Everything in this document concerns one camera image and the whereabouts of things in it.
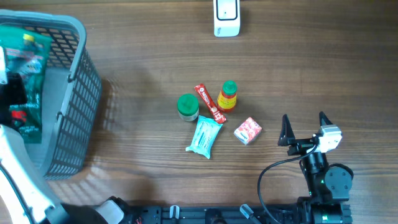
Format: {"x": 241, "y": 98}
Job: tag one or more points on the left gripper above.
{"x": 17, "y": 84}

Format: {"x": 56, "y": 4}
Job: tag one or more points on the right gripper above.
{"x": 287, "y": 138}

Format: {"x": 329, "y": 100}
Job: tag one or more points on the green snack bag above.
{"x": 27, "y": 53}

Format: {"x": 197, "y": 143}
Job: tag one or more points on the red white small carton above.
{"x": 248, "y": 131}

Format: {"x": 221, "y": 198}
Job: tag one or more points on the red coffee stick sachet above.
{"x": 216, "y": 113}

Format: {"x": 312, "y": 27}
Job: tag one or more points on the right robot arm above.
{"x": 328, "y": 184}

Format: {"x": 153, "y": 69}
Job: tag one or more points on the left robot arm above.
{"x": 27, "y": 196}

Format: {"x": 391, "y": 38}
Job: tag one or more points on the white barcode scanner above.
{"x": 227, "y": 19}

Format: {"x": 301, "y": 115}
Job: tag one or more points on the grey plastic basket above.
{"x": 71, "y": 94}

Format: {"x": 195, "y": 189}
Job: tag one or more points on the red sauce bottle green cap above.
{"x": 227, "y": 99}

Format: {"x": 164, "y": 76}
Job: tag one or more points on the light blue wipes pack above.
{"x": 205, "y": 134}

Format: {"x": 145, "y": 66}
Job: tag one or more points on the green lid jar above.
{"x": 188, "y": 107}

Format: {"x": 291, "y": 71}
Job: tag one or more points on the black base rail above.
{"x": 217, "y": 214}

